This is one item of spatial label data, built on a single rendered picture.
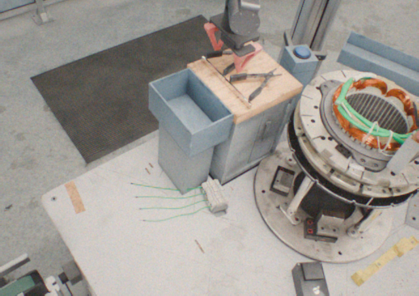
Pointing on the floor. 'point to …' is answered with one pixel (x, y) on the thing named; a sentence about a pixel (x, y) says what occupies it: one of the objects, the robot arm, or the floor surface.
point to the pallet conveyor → (27, 281)
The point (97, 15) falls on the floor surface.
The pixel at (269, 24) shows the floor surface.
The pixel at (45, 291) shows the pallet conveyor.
